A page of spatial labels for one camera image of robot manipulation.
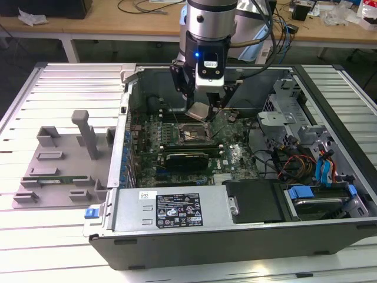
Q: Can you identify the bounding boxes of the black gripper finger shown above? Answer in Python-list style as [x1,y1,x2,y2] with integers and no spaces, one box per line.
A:
[205,83,239,121]
[169,61,196,109]

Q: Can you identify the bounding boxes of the silver CPU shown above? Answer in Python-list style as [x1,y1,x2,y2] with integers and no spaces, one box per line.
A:
[184,102,212,122]

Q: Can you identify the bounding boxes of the metal socket cover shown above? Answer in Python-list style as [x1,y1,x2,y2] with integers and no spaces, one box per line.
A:
[207,113,232,139]

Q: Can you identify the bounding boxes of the CPU socket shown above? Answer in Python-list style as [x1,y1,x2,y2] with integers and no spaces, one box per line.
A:
[176,122,214,145]

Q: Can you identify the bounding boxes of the green motherboard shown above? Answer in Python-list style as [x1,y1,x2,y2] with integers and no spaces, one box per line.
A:
[129,108,266,188]

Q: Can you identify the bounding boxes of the silver drive cage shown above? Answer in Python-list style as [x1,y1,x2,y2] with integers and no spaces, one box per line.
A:
[256,78,335,154]

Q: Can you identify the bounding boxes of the wooden desk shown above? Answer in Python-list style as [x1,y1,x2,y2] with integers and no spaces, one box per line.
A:
[0,0,377,64]

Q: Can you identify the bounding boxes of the black graphics card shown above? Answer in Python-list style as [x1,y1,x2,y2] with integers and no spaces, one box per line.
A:
[163,152,210,173]

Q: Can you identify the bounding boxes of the black plastic shroud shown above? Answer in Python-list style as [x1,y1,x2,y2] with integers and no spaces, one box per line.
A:
[222,179,285,223]

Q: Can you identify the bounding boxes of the small black box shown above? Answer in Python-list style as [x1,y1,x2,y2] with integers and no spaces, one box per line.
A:
[291,2,310,22]

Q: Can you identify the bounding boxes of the hard disk blue carrier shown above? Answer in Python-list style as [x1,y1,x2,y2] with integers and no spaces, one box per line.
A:
[287,185,359,221]

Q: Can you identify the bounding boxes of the grey power supply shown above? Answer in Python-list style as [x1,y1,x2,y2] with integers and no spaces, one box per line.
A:
[113,188,233,232]

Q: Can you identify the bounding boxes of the grey parts rack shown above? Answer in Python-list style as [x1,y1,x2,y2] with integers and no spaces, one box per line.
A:
[11,110,118,210]

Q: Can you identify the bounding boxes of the black PC case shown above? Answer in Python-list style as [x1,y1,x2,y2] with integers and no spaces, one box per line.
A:
[84,63,377,271]

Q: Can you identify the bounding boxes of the green RAM stick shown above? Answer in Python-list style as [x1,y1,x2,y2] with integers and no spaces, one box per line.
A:
[23,176,88,185]

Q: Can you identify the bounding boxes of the clear plastic bags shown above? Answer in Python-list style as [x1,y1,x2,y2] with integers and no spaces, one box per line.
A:
[319,4,362,26]

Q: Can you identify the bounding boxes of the large black box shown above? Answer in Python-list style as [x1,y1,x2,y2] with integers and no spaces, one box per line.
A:
[0,0,94,20]

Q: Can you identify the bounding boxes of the crumpled clear plastic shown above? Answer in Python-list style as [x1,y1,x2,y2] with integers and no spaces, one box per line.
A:
[17,7,48,27]

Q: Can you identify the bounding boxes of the red white package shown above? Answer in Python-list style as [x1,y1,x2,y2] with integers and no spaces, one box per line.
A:
[358,0,377,31]

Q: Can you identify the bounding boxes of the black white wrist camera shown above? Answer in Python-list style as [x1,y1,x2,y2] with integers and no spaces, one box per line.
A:
[194,50,228,91]

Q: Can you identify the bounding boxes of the grey cable hose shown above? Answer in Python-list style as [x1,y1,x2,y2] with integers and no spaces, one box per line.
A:
[229,26,272,48]

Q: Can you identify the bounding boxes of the yellow red wire bundle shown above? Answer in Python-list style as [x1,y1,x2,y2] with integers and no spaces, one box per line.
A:
[279,155,315,177]

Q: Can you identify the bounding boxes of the blue flat wire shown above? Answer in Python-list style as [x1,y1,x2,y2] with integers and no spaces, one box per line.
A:
[315,150,335,189]

